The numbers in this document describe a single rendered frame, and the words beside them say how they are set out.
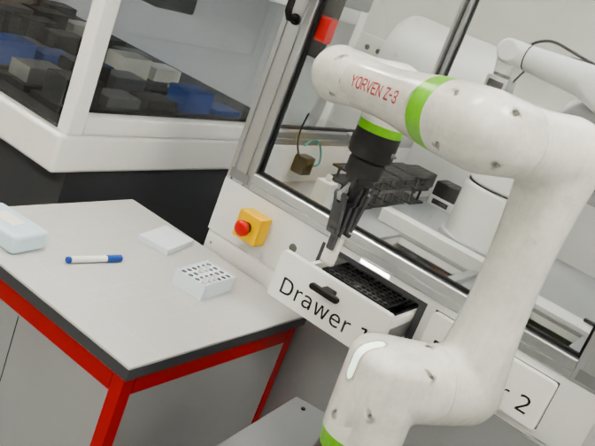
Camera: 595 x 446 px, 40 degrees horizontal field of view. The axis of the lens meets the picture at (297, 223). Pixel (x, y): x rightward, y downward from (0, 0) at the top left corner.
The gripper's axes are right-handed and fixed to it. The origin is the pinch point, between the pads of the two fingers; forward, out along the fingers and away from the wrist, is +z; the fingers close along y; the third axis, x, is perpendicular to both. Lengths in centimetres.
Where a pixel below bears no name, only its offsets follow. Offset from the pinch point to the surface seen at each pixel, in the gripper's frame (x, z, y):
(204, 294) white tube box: -20.7, 21.4, 7.8
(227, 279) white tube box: -21.5, 19.2, 0.3
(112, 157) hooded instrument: -77, 14, -12
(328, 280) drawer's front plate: 1.5, 6.8, -1.1
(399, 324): 15.5, 11.5, -12.3
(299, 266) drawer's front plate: -6.1, 7.8, -1.0
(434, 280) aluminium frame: 16.7, 0.7, -17.6
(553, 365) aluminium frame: 46.4, 3.7, -17.7
